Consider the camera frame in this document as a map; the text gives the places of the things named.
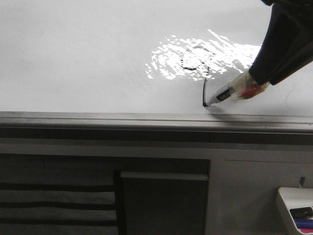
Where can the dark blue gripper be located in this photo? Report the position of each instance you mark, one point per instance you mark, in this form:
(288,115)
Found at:
(288,44)

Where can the white whiteboard marker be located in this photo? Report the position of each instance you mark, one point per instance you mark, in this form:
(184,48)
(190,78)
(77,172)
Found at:
(242,87)

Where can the white marker tray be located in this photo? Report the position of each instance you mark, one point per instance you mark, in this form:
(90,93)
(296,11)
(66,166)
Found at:
(292,198)

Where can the black marker in tray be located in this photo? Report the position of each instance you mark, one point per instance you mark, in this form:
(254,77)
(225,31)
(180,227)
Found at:
(304,212)

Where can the pink marker in tray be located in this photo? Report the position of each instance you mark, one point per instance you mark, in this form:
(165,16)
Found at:
(306,231)

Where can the dark cabinet panel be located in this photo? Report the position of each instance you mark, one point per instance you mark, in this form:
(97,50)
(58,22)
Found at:
(164,203)

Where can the striped drawer unit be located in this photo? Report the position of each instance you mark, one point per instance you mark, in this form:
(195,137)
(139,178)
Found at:
(117,222)

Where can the white whiteboard with frame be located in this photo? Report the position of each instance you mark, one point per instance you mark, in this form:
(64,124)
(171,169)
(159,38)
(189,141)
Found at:
(140,64)

